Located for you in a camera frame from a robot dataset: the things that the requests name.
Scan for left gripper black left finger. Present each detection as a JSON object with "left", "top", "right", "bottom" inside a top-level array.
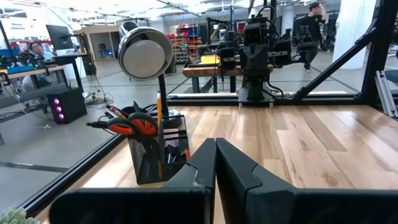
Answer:
[{"left": 161, "top": 138, "right": 216, "bottom": 191}]

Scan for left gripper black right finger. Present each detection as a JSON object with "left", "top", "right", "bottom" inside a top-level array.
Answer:
[{"left": 216, "top": 138, "right": 297, "bottom": 224}]

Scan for black mesh desk organizer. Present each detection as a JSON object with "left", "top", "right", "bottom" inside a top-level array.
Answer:
[{"left": 127, "top": 114, "right": 192, "bottom": 186}]

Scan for red handled scissors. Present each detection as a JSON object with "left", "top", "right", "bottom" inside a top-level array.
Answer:
[{"left": 105, "top": 111, "right": 160, "bottom": 137}]

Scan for black office desk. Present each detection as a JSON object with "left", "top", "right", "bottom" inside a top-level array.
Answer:
[{"left": 0, "top": 52, "right": 91, "bottom": 94}]

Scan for wooden workbench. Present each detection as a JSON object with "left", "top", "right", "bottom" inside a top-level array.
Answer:
[{"left": 182, "top": 63, "right": 275, "bottom": 94}]

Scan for person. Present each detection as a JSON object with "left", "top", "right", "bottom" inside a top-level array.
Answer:
[
  {"left": 18, "top": 41, "right": 56, "bottom": 94},
  {"left": 295, "top": 2, "right": 328, "bottom": 74}
]

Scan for parts bin shelf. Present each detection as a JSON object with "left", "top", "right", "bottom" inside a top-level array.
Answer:
[{"left": 167, "top": 24, "right": 200, "bottom": 65}]

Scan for black gooseneck desk lamp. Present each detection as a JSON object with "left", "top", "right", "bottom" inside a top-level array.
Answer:
[{"left": 117, "top": 20, "right": 185, "bottom": 130}]

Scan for silver aluminium extrusion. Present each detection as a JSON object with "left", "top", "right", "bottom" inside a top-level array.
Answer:
[{"left": 374, "top": 70, "right": 398, "bottom": 119}]

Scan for black computer tower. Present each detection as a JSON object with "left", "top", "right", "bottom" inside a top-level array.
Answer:
[{"left": 46, "top": 87, "right": 88, "bottom": 125}]

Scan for green potted plant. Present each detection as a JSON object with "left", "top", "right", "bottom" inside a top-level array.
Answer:
[{"left": 0, "top": 205, "right": 40, "bottom": 224}]

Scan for black computer monitor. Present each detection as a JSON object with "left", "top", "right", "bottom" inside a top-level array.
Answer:
[{"left": 45, "top": 24, "right": 76, "bottom": 53}]

